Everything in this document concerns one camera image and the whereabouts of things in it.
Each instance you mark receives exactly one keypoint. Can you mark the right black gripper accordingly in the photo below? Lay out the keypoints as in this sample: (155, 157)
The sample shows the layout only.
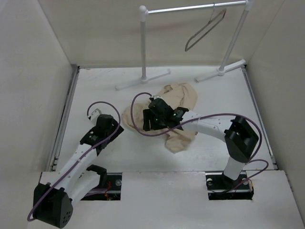
(147, 116)

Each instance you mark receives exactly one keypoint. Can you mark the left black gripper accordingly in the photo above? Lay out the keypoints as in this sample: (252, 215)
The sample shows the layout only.
(114, 126)

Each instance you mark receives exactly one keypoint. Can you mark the beige trousers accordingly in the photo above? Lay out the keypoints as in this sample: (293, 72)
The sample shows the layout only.
(175, 95)

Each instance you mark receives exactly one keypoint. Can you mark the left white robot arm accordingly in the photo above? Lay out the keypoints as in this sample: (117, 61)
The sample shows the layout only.
(53, 202)

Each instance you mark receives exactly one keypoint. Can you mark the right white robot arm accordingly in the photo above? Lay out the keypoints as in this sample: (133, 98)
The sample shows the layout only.
(238, 135)

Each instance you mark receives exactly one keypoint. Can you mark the grey clothes hanger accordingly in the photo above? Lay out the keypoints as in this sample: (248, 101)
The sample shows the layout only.
(206, 29)

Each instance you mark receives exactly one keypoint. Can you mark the white clothes rack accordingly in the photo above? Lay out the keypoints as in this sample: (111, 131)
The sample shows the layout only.
(221, 70)

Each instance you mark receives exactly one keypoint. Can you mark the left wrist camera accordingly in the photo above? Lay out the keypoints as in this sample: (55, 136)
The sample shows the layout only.
(94, 114)

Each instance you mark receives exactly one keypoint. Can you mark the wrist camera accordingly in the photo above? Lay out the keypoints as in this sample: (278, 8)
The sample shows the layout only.
(153, 97)
(94, 114)

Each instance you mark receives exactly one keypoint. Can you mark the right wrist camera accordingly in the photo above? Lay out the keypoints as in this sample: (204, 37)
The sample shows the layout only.
(153, 97)

